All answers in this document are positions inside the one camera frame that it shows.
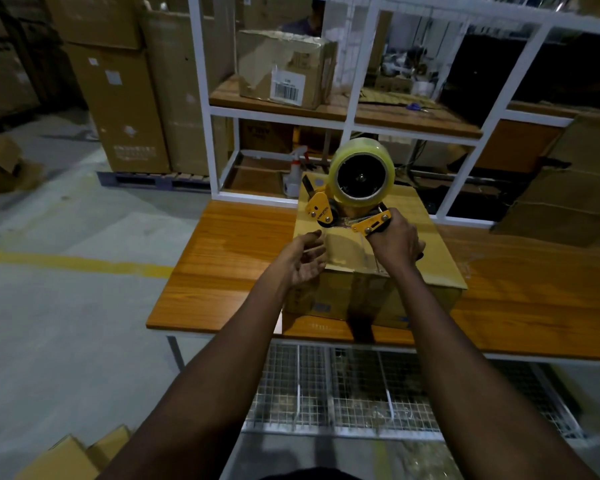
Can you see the white spray bottle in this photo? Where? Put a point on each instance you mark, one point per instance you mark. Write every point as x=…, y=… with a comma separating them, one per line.
x=295, y=177

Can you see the orange wooden table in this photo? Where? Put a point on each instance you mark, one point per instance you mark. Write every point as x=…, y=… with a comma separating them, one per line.
x=220, y=264

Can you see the pile of clear plastic scraps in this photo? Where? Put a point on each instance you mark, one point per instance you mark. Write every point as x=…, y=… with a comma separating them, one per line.
x=425, y=462

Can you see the wall of stacked cartons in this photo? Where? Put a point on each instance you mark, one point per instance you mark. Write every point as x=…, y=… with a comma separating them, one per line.
x=5, y=79

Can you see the yellow black tape dispenser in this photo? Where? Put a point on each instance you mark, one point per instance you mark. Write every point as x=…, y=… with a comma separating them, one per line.
x=320, y=207

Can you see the blue scissors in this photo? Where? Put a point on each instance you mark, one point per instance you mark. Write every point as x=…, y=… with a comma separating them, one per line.
x=415, y=107

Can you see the yellow cardboard box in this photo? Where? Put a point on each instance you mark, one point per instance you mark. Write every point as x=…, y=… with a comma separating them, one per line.
x=55, y=462
x=110, y=444

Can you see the wooden shelf board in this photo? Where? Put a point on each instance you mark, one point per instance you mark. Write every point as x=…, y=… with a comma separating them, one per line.
x=405, y=122

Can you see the white metal shelf frame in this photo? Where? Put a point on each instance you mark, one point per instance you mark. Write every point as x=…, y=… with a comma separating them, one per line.
x=280, y=118

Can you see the blue pallet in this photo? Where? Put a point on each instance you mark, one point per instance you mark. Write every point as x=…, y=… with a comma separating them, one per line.
x=145, y=180

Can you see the flattened cardboard sheet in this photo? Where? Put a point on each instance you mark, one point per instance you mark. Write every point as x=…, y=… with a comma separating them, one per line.
x=380, y=97

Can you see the person's left forearm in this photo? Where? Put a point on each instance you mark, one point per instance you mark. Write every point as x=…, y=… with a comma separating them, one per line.
x=205, y=394

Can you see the printed brown cardboard box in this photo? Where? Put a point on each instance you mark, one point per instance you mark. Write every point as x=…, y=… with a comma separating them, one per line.
x=265, y=137

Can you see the person's left hand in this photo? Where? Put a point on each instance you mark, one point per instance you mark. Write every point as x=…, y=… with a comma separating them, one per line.
x=302, y=262

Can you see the yellow-brown cardboard box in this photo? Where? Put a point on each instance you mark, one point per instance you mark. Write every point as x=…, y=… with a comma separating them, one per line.
x=420, y=219

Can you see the taped box with barcode label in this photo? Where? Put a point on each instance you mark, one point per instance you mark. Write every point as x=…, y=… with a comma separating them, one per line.
x=260, y=64

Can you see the person's right hand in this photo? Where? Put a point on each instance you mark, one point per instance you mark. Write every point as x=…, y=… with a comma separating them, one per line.
x=397, y=244

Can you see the wide brown cardboard box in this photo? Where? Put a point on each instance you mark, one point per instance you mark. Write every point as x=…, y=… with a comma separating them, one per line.
x=95, y=19

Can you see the black monitor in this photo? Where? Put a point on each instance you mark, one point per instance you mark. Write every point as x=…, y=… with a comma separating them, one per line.
x=480, y=79

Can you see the tall plain cardboard box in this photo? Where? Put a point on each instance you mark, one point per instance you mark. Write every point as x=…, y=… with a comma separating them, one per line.
x=175, y=94

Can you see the person's right forearm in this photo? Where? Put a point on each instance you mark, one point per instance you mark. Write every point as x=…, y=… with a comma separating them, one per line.
x=480, y=394

